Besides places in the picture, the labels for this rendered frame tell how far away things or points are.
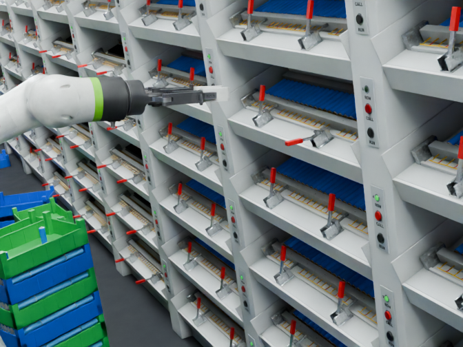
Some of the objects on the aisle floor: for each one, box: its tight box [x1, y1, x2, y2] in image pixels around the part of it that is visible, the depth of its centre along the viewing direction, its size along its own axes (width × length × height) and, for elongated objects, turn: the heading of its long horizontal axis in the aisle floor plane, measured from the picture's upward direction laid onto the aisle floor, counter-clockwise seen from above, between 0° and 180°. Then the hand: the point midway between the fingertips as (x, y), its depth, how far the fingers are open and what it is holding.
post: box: [195, 0, 294, 347], centre depth 216 cm, size 20×9×175 cm, turn 139°
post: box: [114, 0, 192, 339], centre depth 278 cm, size 20×9×175 cm, turn 139°
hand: (211, 93), depth 187 cm, fingers open, 3 cm apart
